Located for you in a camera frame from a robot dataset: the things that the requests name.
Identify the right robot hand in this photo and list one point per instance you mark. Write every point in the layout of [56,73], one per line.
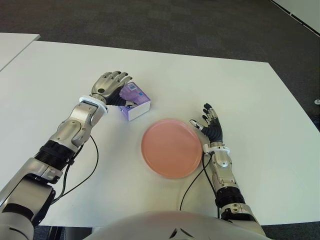
[215,131]

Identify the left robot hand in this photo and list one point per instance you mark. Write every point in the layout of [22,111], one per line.
[105,83]

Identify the purple tissue paper pack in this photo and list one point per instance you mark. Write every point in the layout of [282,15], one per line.
[140,100]

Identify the pink round plate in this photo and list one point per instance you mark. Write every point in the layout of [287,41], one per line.
[170,150]

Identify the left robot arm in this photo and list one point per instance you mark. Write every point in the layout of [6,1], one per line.
[75,122]

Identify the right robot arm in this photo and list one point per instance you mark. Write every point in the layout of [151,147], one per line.
[222,160]

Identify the white side table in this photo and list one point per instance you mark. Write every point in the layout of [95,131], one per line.
[15,47]

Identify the grey robot torso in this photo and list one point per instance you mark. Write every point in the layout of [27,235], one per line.
[160,225]

